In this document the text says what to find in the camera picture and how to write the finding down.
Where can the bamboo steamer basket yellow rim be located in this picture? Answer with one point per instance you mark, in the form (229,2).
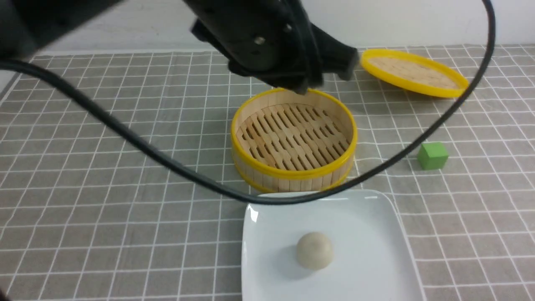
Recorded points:
(285,142)

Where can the white square plate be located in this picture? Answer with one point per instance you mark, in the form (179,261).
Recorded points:
(347,247)

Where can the green cube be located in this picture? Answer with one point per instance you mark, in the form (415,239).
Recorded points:
(432,156)

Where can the white steamed bun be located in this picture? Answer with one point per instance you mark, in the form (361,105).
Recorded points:
(314,251)

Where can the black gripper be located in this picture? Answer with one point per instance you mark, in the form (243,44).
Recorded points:
(273,41)

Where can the bamboo steamer lid yellow rim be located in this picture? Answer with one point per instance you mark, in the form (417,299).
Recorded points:
(414,73)

